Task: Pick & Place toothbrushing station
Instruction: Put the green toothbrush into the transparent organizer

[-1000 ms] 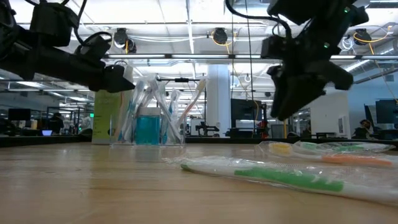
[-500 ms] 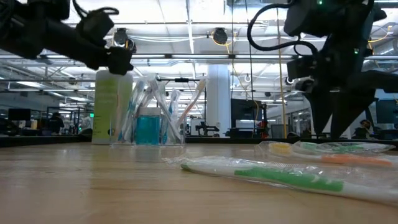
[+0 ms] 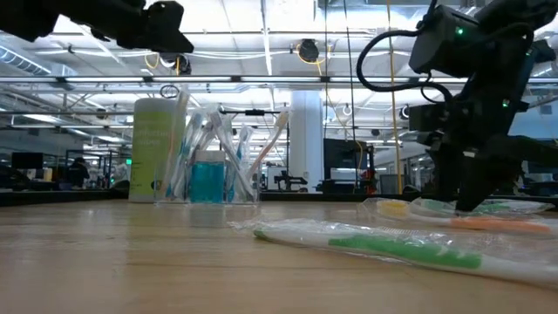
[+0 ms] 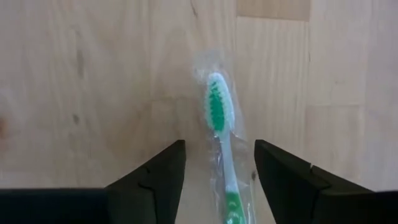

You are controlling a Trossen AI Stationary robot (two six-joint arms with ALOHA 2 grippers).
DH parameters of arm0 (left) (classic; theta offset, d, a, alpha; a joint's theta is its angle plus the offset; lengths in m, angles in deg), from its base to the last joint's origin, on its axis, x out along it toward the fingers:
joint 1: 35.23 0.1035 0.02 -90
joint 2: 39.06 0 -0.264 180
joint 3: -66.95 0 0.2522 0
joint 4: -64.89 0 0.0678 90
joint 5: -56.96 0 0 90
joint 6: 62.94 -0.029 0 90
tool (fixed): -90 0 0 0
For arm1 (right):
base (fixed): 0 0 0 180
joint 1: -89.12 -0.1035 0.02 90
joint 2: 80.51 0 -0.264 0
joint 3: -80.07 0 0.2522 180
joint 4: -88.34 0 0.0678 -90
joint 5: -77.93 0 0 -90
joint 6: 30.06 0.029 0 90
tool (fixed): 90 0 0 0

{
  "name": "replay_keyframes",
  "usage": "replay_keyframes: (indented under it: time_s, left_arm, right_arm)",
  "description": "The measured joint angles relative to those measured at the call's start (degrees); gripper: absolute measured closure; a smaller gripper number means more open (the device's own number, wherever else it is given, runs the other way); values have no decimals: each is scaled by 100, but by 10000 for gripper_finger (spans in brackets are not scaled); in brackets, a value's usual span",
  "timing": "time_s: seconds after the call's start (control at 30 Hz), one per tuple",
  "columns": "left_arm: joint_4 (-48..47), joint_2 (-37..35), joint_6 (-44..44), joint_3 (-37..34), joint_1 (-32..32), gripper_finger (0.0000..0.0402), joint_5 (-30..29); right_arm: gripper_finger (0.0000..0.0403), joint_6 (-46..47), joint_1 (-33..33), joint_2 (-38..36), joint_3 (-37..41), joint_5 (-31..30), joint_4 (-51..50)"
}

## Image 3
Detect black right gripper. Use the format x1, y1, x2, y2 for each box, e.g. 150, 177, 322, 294
409, 65, 531, 213

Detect orange white toothbrush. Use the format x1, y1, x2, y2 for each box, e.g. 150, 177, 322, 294
246, 108, 292, 193

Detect orange toothbrush yellow bristles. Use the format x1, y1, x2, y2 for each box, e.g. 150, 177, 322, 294
357, 198, 558, 236

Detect black equipment cabinet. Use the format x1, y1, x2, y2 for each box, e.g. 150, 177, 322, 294
323, 138, 377, 194

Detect green disinfecting wipes canister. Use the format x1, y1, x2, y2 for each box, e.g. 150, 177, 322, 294
129, 97, 184, 204

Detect person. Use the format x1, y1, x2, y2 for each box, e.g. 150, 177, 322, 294
65, 156, 92, 189

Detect white building column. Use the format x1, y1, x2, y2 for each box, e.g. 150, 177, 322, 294
289, 89, 324, 193

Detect black computer monitor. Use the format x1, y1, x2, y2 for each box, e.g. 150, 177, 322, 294
10, 151, 44, 170

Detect small black robot stand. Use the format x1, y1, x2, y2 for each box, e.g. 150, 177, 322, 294
274, 169, 309, 193

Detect clear acrylic organizer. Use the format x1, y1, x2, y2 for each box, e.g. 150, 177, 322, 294
153, 160, 262, 206

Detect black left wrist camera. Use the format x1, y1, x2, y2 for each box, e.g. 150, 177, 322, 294
143, 0, 196, 54

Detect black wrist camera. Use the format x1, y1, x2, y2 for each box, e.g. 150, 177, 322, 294
143, 0, 196, 54
408, 3, 483, 79

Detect black hanging ring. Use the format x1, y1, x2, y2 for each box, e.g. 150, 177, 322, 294
159, 83, 181, 99

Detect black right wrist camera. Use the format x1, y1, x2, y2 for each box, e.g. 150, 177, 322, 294
408, 3, 483, 79

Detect black hanging cable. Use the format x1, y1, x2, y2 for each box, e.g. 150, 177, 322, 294
342, 0, 359, 193

